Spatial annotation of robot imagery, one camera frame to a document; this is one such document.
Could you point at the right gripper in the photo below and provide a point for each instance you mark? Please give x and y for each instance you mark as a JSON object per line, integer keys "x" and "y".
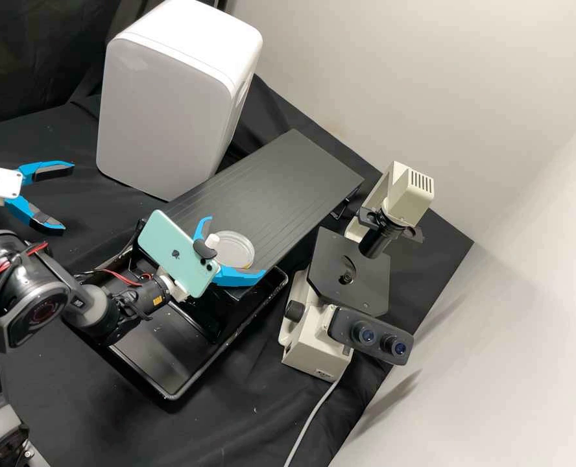
{"x": 175, "y": 288}

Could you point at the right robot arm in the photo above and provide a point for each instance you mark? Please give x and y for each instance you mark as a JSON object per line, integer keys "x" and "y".
{"x": 35, "y": 301}

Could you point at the petri dish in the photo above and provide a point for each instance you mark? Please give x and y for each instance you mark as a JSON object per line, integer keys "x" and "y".
{"x": 237, "y": 248}

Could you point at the black platform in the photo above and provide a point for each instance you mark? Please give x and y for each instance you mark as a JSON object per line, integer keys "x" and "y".
{"x": 278, "y": 194}

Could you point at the black tray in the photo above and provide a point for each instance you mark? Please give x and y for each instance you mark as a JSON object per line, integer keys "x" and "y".
{"x": 171, "y": 350}

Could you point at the cream microscope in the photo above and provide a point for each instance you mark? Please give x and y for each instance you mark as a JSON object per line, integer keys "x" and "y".
{"x": 317, "y": 335}

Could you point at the white box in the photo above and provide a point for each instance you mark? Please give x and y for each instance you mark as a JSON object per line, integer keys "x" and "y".
{"x": 171, "y": 97}

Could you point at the right wrist camera phone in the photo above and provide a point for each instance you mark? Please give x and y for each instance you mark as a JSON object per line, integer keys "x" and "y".
{"x": 173, "y": 248}

